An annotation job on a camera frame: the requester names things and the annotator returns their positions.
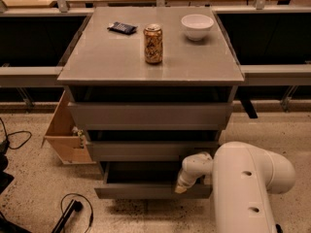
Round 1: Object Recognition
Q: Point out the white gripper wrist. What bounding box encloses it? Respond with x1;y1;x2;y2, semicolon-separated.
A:
175;168;203;194

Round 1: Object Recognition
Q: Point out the grey bottom drawer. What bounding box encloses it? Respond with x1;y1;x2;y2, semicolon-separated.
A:
95;161;212;199

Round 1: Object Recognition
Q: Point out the grey drawer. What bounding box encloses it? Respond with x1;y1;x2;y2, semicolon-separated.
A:
95;161;212;199
68;102;232;130
86;141;219;161

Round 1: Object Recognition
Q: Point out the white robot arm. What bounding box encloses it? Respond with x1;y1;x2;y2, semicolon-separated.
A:
175;142;295;233

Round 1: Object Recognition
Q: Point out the grey middle drawer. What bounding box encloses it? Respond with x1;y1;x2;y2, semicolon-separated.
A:
86;141;219;161

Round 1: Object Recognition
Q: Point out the grey drawer cabinet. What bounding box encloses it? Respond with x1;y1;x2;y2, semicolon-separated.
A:
56;6;245;187

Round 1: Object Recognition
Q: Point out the grey top drawer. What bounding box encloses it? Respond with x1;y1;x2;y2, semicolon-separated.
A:
68;102;232;130

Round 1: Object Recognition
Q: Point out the open cardboard box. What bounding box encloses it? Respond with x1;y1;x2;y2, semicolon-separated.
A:
44;92;93;164

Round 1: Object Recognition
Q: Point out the gold patterned drink can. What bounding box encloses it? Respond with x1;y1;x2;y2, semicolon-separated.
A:
144;23;163;64

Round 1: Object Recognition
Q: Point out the white ceramic bowl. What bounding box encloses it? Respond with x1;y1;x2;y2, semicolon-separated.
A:
181;15;214;41

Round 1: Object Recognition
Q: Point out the dark blue snack packet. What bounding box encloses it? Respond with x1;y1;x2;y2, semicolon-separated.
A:
108;21;137;35

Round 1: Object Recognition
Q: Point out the black stand with cable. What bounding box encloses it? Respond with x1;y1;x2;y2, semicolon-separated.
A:
51;192;94;233

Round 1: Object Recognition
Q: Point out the black power adapter with cable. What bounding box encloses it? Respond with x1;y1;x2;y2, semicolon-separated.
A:
276;224;283;233

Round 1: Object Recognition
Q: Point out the grey metal rail frame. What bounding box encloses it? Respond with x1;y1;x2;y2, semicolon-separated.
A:
0;0;311;119

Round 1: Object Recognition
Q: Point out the black cable left floor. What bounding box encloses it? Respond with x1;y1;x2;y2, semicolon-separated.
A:
0;116;33;150

